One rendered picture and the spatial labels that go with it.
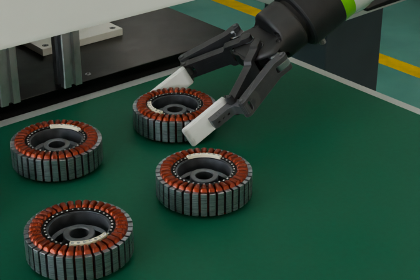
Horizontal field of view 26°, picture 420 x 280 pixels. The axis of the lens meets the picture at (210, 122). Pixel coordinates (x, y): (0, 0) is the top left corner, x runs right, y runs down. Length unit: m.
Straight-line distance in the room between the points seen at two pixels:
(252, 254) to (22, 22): 0.66
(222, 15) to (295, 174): 2.87
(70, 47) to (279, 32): 0.30
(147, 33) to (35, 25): 1.18
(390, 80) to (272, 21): 2.15
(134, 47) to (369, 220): 0.57
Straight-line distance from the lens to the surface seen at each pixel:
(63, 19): 0.34
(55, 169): 1.09
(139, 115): 1.19
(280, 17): 1.22
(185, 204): 1.01
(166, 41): 1.47
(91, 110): 1.29
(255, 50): 1.22
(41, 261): 0.93
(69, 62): 1.30
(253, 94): 1.16
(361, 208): 1.06
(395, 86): 3.31
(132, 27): 1.54
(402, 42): 3.73
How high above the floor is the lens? 1.29
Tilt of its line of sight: 26 degrees down
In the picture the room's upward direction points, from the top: straight up
